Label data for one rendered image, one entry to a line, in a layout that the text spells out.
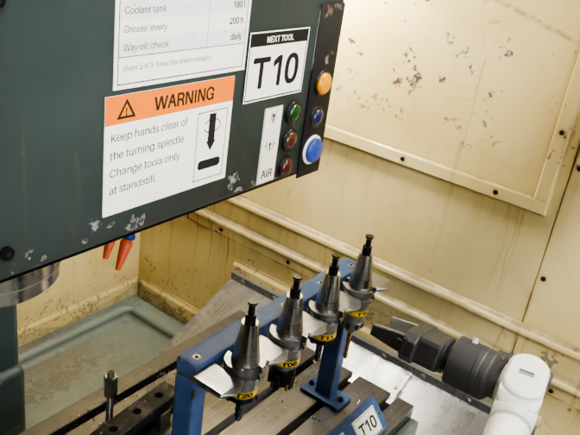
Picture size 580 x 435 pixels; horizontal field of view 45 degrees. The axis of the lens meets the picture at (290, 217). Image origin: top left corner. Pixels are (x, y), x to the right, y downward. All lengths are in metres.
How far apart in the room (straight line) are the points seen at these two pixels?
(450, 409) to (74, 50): 1.35
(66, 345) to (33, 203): 1.62
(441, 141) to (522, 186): 0.19
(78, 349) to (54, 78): 1.67
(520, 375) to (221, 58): 0.74
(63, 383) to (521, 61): 1.41
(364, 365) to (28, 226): 1.31
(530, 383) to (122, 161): 0.77
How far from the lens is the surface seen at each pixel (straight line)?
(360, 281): 1.29
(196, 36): 0.63
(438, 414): 1.71
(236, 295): 1.97
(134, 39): 0.58
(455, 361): 1.21
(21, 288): 0.77
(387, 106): 1.58
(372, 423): 1.46
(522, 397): 1.15
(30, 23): 0.52
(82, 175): 0.58
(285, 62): 0.74
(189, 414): 1.11
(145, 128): 0.61
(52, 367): 2.11
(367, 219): 1.68
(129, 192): 0.62
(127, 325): 2.26
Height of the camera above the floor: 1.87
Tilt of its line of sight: 25 degrees down
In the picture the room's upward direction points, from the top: 8 degrees clockwise
